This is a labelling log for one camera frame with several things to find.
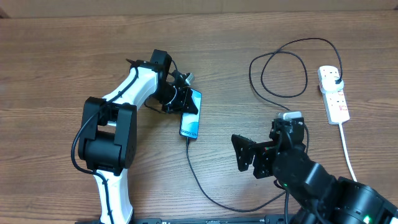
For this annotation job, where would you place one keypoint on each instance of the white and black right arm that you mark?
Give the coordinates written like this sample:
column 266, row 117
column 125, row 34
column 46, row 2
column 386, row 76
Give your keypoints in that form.
column 322, row 197

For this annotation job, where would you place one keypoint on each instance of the black Samsung smartphone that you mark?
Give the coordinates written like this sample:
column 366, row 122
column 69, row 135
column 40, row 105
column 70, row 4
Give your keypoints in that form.
column 190, row 122

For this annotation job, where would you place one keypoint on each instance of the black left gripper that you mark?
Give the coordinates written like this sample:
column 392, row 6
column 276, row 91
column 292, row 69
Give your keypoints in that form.
column 185, row 99

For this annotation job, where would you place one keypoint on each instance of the white charger adapter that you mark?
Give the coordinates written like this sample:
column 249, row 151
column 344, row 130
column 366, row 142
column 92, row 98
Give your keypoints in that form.
column 330, row 84

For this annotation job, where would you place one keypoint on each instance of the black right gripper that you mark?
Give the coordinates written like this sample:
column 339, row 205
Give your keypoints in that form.
column 266, row 157

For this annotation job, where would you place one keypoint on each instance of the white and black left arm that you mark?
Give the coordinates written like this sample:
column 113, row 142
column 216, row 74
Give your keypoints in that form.
column 106, row 143

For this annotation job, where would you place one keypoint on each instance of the white power strip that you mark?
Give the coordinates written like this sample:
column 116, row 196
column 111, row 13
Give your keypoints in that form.
column 335, row 103

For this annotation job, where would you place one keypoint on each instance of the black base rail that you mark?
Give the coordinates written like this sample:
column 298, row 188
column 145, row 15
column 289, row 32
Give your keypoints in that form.
column 267, row 219

